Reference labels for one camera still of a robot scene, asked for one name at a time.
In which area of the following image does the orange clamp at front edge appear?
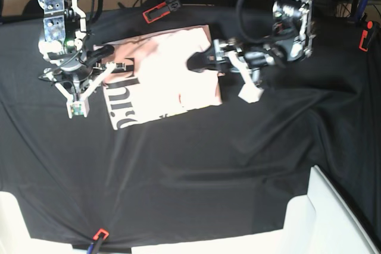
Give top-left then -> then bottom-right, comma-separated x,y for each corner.
86,228 -> 110,254

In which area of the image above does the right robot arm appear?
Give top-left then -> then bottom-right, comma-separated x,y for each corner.
38,0 -> 126,118

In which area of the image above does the pink T-shirt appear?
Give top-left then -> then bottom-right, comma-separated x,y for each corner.
102,25 -> 222,130

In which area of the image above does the black table cloth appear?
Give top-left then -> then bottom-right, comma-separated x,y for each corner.
1,18 -> 380,250

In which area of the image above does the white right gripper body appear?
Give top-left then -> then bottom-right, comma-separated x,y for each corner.
39,61 -> 125,118

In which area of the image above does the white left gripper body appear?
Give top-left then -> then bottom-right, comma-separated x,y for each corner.
213,38 -> 276,103

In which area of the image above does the orange black clamp blue handle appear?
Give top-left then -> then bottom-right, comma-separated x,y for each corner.
142,0 -> 183,24

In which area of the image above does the orange clamp at edge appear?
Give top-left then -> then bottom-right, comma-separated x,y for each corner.
359,21 -> 380,52
86,228 -> 110,254

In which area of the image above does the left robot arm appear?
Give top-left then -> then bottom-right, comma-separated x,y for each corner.
187,0 -> 314,103

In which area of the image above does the orange clamp at right edge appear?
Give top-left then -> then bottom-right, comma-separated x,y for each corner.
359,21 -> 380,52

